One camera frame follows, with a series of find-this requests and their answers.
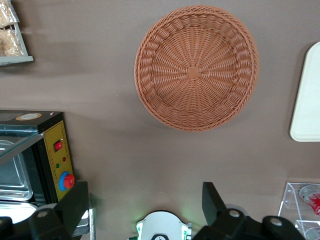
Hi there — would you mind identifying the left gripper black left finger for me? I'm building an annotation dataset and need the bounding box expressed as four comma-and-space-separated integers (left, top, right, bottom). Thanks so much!
29, 181, 90, 240

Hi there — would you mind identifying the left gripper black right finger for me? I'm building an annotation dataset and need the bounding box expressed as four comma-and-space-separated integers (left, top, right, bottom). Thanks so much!
193, 181, 251, 240

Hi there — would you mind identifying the brown round wicker basket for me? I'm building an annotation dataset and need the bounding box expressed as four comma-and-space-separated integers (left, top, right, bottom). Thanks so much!
133, 5, 260, 133

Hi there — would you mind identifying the beige rectangular tray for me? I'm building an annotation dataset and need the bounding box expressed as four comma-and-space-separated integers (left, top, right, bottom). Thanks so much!
289, 41, 320, 143

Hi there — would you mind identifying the stainless steel pan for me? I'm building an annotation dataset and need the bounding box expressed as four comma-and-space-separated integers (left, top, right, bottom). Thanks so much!
0, 201, 39, 225
0, 139, 34, 202

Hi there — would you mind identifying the black food warmer cabinet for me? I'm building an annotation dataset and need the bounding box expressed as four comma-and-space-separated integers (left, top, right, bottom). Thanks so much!
0, 109, 97, 240

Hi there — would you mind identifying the clear acrylic bottle rack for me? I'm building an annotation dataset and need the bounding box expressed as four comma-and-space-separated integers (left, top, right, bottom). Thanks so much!
277, 181, 320, 240

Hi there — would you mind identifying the red cola bottle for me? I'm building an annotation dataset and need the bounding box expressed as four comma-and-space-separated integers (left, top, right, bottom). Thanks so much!
299, 185, 320, 217

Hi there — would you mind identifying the grey metal snack rack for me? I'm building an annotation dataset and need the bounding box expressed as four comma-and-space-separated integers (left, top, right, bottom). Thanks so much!
0, 21, 35, 67

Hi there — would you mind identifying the clear bag of pastry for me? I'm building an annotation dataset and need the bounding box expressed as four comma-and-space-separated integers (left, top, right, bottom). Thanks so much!
0, 0, 20, 28
0, 28, 26, 57

